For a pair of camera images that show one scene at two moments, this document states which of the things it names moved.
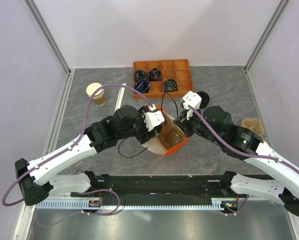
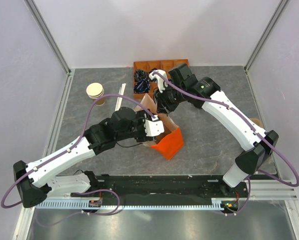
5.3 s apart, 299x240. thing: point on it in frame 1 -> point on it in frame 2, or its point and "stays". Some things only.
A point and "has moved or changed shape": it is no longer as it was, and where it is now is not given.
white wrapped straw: x=121 y=92 stays
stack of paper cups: x=99 y=98 stays
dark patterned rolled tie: x=140 y=74 stays
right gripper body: x=195 y=125 -> x=170 y=98
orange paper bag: x=171 y=136 has moved or changed shape
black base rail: x=212 y=187 stays
